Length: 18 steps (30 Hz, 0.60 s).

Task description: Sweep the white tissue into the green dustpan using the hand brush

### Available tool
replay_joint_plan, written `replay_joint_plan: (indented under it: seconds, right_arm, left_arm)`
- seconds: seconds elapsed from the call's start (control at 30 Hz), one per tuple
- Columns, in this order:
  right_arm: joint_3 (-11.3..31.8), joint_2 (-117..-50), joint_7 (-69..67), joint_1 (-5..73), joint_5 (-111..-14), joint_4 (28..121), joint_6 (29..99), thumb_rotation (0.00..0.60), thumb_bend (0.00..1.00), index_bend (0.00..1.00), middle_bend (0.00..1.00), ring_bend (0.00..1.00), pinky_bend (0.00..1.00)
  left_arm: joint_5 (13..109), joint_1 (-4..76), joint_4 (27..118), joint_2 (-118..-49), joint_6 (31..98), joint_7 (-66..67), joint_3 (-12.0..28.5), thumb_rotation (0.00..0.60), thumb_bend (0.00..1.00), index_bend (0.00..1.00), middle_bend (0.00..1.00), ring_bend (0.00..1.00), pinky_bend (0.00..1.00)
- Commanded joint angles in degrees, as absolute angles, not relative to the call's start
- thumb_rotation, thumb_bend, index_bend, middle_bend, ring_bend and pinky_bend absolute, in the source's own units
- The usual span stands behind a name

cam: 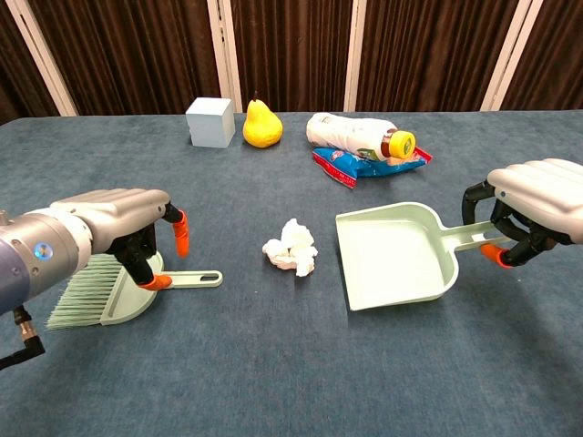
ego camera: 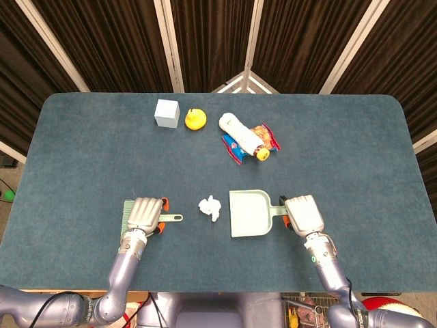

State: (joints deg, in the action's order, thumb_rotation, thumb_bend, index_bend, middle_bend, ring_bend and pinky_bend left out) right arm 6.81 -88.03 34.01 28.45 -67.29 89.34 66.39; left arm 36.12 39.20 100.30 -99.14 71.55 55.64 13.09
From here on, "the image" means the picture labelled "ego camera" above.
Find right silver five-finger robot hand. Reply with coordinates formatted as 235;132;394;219
279;194;324;238

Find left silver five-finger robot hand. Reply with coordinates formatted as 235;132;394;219
126;197;170;236

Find light green hand brush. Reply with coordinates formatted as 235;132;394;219
118;199;184;252

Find light green plastic dustpan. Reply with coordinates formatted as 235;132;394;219
229;189;287;238

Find blue red snack bag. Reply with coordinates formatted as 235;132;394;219
221;122;281;167

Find pale blue cube block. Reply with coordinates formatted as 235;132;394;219
154;98;181;129

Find white bottle with yellow cap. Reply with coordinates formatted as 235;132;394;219
218;112;271;161

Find grey-blue robot torso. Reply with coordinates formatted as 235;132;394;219
136;292;284;328

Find dark brown curtain panel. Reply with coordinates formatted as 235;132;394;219
169;0;255;93
251;0;373;95
333;0;437;178
32;0;175;93
0;0;83;156

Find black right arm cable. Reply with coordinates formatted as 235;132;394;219
345;277;356;310

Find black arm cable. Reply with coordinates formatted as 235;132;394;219
33;292;86;328
345;277;356;310

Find wire basket with items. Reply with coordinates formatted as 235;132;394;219
283;294;339;328

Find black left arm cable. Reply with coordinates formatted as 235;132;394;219
33;292;86;328

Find white screen frame post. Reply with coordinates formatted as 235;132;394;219
211;0;279;94
153;0;185;93
0;140;27;165
319;0;382;94
412;132;437;154
15;0;90;93

